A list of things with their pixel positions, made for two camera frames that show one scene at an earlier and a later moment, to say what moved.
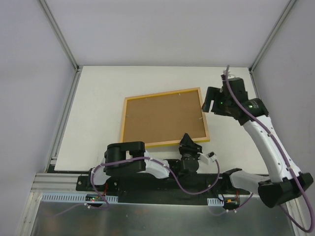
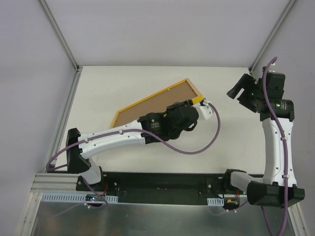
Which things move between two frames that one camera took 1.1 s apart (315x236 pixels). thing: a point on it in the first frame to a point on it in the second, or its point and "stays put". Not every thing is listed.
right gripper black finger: [213, 94] to [247, 82]
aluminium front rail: [45, 183] stays put
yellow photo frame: [199, 139] to [199, 98]
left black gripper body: [188, 149] to [188, 111]
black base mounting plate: [183, 189] stays put
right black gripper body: [215, 100] to [245, 93]
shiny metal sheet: [62, 219] stays put
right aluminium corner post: [289, 6] stays put
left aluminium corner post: [56, 30] stays put
